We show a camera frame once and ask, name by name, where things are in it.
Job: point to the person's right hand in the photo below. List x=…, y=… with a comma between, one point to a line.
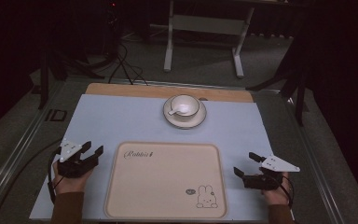
x=275, y=196

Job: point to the white cup with dark rim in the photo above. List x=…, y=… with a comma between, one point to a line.
x=185, y=106

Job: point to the white saucer with dark rim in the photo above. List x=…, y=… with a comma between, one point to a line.
x=183, y=123

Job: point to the beige tray with rabbit drawing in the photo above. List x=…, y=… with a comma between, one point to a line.
x=164, y=183

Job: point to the white ceramic spoon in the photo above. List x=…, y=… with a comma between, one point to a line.
x=176, y=109

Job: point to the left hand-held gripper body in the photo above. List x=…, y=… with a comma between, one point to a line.
x=71, y=168

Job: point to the person's left hand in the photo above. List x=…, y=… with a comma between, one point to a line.
x=71, y=184

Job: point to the white metal stand frame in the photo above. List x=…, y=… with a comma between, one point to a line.
x=205, y=25

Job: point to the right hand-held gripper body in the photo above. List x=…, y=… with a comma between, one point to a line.
x=262, y=182

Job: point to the black tripod stand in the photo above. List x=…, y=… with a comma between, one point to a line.
x=298, y=90

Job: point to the light blue table mat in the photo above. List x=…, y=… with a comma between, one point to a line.
x=112, y=121

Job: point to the metal floor rail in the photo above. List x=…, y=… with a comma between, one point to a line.
x=313, y=161
x=15, y=155

